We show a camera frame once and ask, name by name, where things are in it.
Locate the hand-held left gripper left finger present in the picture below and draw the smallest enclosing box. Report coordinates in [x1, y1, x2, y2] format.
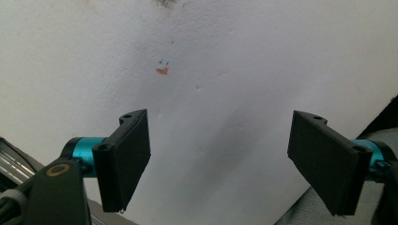
[61, 108, 152, 214]

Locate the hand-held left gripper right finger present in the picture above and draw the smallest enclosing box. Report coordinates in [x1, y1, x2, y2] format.
[286, 110, 393, 218]

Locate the silver metal rail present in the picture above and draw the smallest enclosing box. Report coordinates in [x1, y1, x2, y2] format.
[0, 137, 45, 192]

